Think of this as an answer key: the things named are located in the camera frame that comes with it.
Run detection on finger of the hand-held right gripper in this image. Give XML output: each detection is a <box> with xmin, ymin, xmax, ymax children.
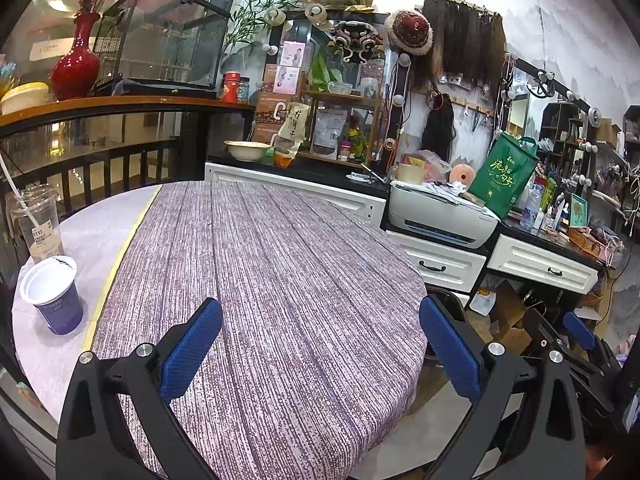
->
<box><xmin>522</xmin><ymin>307</ymin><xmax>568</xmax><ymax>361</ymax></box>
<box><xmin>562</xmin><ymin>311</ymin><xmax>618</xmax><ymax>367</ymax></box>

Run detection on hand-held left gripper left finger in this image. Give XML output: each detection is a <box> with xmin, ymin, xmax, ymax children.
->
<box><xmin>55</xmin><ymin>297</ymin><xmax>223</xmax><ymax>480</ymax></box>

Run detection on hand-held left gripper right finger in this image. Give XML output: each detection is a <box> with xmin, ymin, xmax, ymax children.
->
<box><xmin>419</xmin><ymin>294</ymin><xmax>587</xmax><ymax>480</ymax></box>

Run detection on black trash bin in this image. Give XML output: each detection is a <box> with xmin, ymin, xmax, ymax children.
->
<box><xmin>422</xmin><ymin>287</ymin><xmax>471</xmax><ymax>366</ymax></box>

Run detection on cardboard box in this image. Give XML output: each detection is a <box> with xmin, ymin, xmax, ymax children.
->
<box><xmin>492</xmin><ymin>285</ymin><xmax>531</xmax><ymax>356</ymax></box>

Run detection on white bag with yellow print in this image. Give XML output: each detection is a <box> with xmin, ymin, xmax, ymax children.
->
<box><xmin>470</xmin><ymin>287</ymin><xmax>497</xmax><ymax>317</ymax></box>

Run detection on white desk drawer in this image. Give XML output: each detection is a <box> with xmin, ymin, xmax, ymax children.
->
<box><xmin>487</xmin><ymin>235</ymin><xmax>598</xmax><ymax>295</ymax></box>

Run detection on white drawer under printer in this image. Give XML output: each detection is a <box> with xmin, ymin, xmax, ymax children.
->
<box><xmin>400</xmin><ymin>245</ymin><xmax>487</xmax><ymax>295</ymax></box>

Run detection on purple striped tablecloth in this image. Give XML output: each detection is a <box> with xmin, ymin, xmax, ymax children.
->
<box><xmin>92</xmin><ymin>180</ymin><xmax>428</xmax><ymax>478</ymax></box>

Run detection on plastic water bottle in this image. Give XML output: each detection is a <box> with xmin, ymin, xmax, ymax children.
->
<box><xmin>521</xmin><ymin>184</ymin><xmax>543</xmax><ymax>231</ymax></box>

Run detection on white printer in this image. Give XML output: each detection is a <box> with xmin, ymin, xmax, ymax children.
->
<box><xmin>389</xmin><ymin>180</ymin><xmax>501</xmax><ymax>249</ymax></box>

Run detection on blue paper cup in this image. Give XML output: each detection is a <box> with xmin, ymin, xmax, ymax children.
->
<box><xmin>20</xmin><ymin>256</ymin><xmax>84</xmax><ymax>336</ymax></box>

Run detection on green tote bag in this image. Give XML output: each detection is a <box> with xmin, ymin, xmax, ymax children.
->
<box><xmin>467</xmin><ymin>131</ymin><xmax>541</xmax><ymax>220</ymax></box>

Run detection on pink round disc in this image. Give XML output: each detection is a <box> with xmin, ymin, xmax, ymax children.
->
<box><xmin>448</xmin><ymin>162</ymin><xmax>475</xmax><ymax>186</ymax></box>

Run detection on clear plastic cup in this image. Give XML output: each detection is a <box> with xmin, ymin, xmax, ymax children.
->
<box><xmin>10</xmin><ymin>184</ymin><xmax>63</xmax><ymax>263</ymax></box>

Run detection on cream bowl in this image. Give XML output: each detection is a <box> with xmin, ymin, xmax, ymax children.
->
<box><xmin>225</xmin><ymin>140</ymin><xmax>273</xmax><ymax>162</ymax></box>

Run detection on black wig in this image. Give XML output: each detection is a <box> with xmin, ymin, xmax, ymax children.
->
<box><xmin>421</xmin><ymin>94</ymin><xmax>455</xmax><ymax>163</ymax></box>

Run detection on beige paper bag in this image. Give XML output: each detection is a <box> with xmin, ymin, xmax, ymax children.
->
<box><xmin>276</xmin><ymin>102</ymin><xmax>307</xmax><ymax>156</ymax></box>

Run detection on white drinking straw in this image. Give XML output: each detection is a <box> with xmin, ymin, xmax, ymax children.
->
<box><xmin>0</xmin><ymin>152</ymin><xmax>38</xmax><ymax>226</ymax></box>

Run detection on red tin can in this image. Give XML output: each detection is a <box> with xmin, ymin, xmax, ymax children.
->
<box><xmin>221</xmin><ymin>71</ymin><xmax>241</xmax><ymax>103</ymax></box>

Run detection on wooden shelf rack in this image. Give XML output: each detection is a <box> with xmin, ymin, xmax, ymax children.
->
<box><xmin>300</xmin><ymin>90</ymin><xmax>383</xmax><ymax>163</ymax></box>

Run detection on red vase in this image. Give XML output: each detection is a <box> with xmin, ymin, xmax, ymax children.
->
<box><xmin>51</xmin><ymin>12</ymin><xmax>101</xmax><ymax>101</ymax></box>

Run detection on yellow bowl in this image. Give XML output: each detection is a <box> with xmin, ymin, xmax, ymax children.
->
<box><xmin>0</xmin><ymin>82</ymin><xmax>50</xmax><ymax>116</ymax></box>

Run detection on glass display case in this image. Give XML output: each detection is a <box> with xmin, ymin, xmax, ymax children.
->
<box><xmin>92</xmin><ymin>0</ymin><xmax>232</xmax><ymax>98</ymax></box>

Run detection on hanging brown hair extensions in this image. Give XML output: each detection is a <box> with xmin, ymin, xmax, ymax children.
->
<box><xmin>422</xmin><ymin>0</ymin><xmax>507</xmax><ymax>91</ymax></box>

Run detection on ornate headdress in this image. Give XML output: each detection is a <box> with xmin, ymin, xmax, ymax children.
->
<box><xmin>330</xmin><ymin>21</ymin><xmax>386</xmax><ymax>64</ymax></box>

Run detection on red fur-trimmed hat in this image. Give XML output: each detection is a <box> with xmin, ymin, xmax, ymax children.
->
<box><xmin>384</xmin><ymin>9</ymin><xmax>434</xmax><ymax>56</ymax></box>

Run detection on green bamboo plant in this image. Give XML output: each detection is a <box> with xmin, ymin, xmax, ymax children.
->
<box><xmin>225</xmin><ymin>0</ymin><xmax>331</xmax><ymax>56</ymax></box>

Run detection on green picture frame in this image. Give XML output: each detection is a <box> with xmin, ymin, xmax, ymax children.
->
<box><xmin>570</xmin><ymin>193</ymin><xmax>590</xmax><ymax>228</ymax></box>

